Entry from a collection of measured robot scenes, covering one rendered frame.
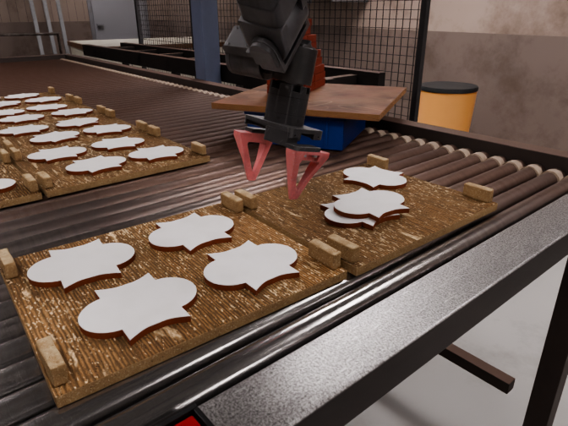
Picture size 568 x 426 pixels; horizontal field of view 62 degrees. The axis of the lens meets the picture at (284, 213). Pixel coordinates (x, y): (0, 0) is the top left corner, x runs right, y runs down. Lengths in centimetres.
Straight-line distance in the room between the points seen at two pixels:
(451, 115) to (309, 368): 354
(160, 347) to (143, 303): 9
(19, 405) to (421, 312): 49
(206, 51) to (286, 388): 222
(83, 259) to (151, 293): 16
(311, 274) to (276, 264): 5
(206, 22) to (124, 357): 219
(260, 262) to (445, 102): 336
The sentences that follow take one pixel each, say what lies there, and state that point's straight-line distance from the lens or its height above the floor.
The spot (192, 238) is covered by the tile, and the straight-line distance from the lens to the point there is 79.
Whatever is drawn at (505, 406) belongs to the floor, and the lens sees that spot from 196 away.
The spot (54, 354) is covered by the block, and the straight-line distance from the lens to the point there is 57.
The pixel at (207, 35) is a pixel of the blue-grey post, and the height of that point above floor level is 117.
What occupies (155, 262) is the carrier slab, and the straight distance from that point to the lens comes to 75.
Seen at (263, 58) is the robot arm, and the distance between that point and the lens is 61.
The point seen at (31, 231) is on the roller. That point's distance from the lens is 99.
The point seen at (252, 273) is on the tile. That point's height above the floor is 95.
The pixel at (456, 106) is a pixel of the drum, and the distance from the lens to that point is 399.
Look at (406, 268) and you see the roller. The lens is 77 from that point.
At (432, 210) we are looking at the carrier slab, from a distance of 95.
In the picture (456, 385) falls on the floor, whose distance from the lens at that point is 198.
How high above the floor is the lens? 129
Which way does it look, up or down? 23 degrees down
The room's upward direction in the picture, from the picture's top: straight up
